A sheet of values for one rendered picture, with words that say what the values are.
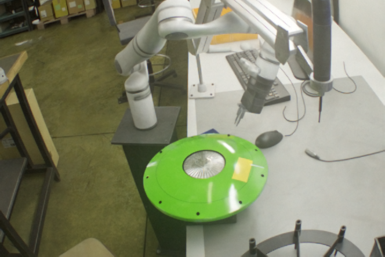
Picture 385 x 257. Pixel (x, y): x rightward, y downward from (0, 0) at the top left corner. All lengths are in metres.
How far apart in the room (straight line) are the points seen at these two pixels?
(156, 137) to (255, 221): 0.60
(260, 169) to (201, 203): 0.17
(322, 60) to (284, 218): 0.49
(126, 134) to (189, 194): 0.68
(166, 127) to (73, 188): 1.33
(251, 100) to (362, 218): 0.51
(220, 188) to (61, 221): 1.73
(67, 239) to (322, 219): 1.71
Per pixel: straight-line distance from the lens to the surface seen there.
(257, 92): 1.08
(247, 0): 0.85
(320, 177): 1.10
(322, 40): 0.64
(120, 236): 2.20
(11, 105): 2.59
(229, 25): 0.98
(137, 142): 1.41
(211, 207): 0.82
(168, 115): 1.52
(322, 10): 0.62
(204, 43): 1.30
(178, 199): 0.84
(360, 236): 0.97
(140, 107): 1.40
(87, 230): 2.31
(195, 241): 0.96
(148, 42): 1.09
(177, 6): 0.95
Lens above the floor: 1.69
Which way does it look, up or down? 33 degrees down
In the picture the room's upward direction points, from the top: 9 degrees counter-clockwise
